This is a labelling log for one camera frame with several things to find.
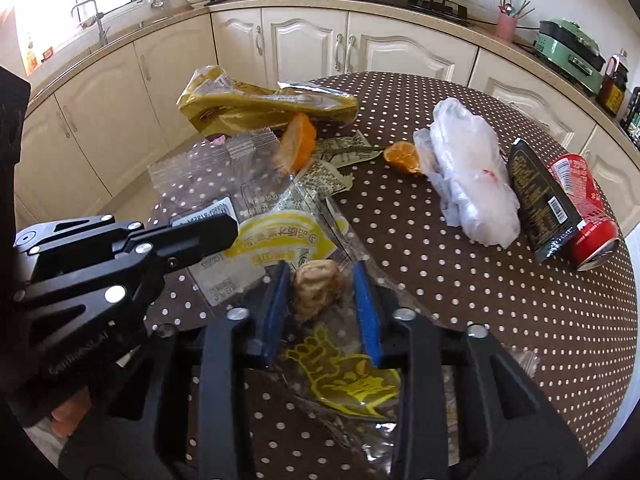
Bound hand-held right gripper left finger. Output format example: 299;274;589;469
140;261;293;480

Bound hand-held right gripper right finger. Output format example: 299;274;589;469
351;260;591;480

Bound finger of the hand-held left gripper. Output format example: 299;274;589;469
13;212;240;312

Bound brown bread piece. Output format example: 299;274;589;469
291;259;347;322

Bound clear wrapper with yellow label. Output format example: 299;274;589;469
170;195;351;311

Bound clear wrapper with yellow drawing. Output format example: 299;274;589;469
240;260;541;466

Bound black foil packet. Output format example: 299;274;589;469
506;138;583;266

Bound person's left hand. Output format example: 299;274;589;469
50;387;93;438

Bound clear dotted plastic bag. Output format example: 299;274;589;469
148;129;288;211

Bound brown polka-dot round table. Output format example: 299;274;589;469
145;71;638;480

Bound gold snack bag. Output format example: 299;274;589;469
176;66;360;140

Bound large orange peel piece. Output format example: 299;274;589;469
276;112;318;173

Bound small orange segment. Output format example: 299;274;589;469
382;141;426;177

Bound green white torn wrapper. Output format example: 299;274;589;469
295;130;387;193

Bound crumpled white plastic bag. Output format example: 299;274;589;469
412;97;522;250

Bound cream lower kitchen cabinets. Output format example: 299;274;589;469
12;7;640;231

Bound steel kitchen faucet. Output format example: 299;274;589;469
70;0;110;47

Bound red soda can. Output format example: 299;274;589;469
547;154;622;272

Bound beige kitchen countertop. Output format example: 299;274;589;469
20;0;640;161

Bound black gas stove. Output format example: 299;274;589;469
272;0;471;26

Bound pink utensil holder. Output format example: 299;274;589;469
496;10;518;43

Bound dark soy sauce bottle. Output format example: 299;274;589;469
597;50;630;115

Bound green electric cooker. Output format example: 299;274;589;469
531;19;608;96

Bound dark glass bottle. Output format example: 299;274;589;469
620;87;640;133

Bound bunch of chopsticks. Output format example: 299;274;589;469
497;0;536;18

